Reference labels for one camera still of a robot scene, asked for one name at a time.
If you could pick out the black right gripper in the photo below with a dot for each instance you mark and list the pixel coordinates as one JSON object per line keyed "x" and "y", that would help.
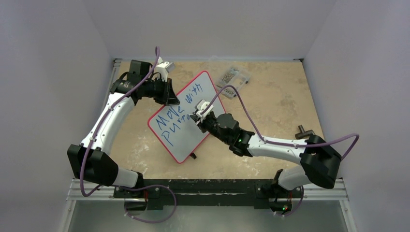
{"x": 202, "y": 122}

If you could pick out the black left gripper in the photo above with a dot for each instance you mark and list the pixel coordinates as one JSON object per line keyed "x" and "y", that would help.
{"x": 168, "y": 97}

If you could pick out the red framed whiteboard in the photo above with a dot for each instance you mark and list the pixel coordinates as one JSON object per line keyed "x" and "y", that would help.
{"x": 173, "y": 126}

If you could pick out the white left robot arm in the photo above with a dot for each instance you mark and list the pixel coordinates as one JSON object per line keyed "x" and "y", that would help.
{"x": 90, "y": 159}

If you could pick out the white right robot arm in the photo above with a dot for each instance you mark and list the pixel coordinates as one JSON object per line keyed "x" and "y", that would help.
{"x": 314, "y": 164}

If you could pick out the clear plastic screw box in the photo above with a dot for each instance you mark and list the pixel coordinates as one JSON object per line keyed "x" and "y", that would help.
{"x": 234, "y": 75}

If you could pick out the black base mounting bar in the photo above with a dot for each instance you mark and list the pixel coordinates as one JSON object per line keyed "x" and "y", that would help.
{"x": 257, "y": 193}

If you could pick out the black table clamp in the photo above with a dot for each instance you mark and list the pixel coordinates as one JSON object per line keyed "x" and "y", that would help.
{"x": 303, "y": 134}

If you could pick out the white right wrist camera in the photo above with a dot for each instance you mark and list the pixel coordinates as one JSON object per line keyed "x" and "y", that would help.
{"x": 203, "y": 109}

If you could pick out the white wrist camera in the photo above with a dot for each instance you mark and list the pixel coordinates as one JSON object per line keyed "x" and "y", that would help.
{"x": 164, "y": 68}
{"x": 203, "y": 109}

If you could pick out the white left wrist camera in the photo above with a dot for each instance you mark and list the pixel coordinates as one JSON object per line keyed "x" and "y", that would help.
{"x": 164, "y": 68}

